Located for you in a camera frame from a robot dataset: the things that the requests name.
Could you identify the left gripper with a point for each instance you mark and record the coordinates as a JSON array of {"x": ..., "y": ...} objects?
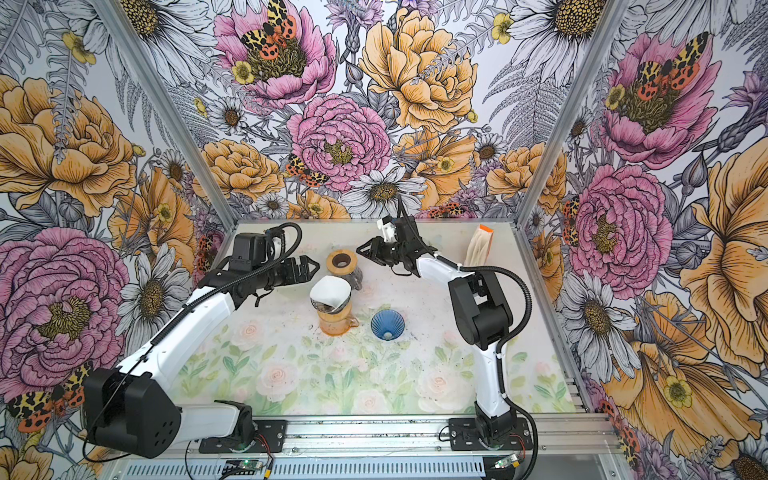
[{"x": 294, "y": 278}]

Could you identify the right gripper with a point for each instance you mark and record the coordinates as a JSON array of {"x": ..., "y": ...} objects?
[{"x": 375, "y": 251}]

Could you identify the clear grey glass pitcher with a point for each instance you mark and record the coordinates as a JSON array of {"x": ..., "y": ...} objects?
[{"x": 354, "y": 277}]

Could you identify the single white coffee filter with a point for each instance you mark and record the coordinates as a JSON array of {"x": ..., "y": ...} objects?
[{"x": 330, "y": 294}]

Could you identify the orange glass pitcher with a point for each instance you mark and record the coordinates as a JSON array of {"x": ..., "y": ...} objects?
[{"x": 337, "y": 324}]

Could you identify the blue glass dripper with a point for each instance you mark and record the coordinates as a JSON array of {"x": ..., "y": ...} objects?
[{"x": 387, "y": 325}]

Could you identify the white coffee filter stack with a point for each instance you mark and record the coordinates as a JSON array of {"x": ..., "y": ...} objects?
[{"x": 479, "y": 246}]

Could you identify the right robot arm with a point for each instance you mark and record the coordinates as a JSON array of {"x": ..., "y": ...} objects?
[{"x": 482, "y": 315}]

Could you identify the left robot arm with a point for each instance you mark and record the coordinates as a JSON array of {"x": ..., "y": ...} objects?
[{"x": 128, "y": 408}]

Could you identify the green circuit board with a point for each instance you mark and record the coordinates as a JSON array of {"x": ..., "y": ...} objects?
[{"x": 247, "y": 467}]

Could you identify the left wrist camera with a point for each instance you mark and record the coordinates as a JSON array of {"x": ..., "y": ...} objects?
[{"x": 250, "y": 252}]

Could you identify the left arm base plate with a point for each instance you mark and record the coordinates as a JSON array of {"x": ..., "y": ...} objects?
[{"x": 269, "y": 436}]

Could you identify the aluminium mounting rail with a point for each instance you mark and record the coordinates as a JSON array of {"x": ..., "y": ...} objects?
[{"x": 567, "y": 434}]

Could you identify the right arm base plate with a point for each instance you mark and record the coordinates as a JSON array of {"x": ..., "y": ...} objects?
[{"x": 464, "y": 436}]

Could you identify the white vented cable duct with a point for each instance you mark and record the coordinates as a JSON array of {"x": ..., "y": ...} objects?
[{"x": 314, "y": 468}]

